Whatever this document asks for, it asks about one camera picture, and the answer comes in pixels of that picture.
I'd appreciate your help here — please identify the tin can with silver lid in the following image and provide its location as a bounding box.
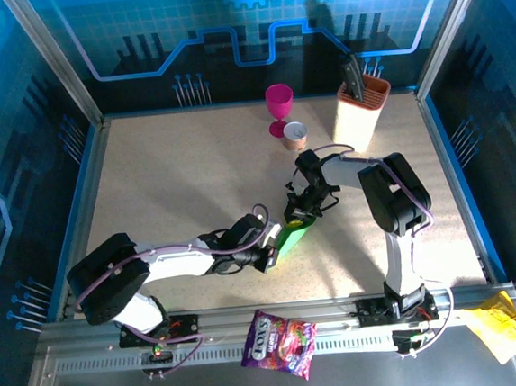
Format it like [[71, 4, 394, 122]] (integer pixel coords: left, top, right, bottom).
[[282, 120, 311, 154]]

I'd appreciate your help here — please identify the purple candy bag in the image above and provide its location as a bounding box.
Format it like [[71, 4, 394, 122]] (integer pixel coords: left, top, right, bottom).
[[235, 303, 323, 386]]

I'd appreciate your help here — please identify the beige knife block orange top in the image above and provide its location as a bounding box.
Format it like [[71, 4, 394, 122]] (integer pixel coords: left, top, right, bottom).
[[326, 71, 397, 156]]

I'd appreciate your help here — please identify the pink plastic goblet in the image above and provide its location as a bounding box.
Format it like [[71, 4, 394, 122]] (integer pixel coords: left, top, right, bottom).
[[263, 83, 298, 139]]

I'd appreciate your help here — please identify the aluminium front rail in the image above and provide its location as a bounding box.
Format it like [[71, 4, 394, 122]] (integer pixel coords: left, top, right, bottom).
[[36, 279, 516, 357]]

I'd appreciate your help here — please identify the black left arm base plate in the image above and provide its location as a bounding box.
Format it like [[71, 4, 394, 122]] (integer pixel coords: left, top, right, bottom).
[[116, 312, 203, 351]]

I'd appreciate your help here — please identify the slotted metal cable duct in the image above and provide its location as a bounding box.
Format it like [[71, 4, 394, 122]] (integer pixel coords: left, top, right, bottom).
[[54, 329, 397, 378]]

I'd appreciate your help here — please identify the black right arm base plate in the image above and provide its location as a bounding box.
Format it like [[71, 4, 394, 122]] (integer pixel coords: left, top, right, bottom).
[[354, 290, 440, 328]]

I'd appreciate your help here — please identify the black knife handle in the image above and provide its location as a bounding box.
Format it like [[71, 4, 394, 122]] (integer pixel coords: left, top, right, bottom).
[[339, 52, 367, 104]]

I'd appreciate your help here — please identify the aluminium side rail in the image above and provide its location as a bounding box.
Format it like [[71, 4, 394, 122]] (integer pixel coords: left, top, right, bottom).
[[37, 118, 128, 324], [412, 85, 509, 291]]

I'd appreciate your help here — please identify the aluminium corner post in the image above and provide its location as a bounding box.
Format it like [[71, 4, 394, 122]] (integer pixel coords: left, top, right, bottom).
[[404, 0, 506, 102], [0, 0, 109, 137]]

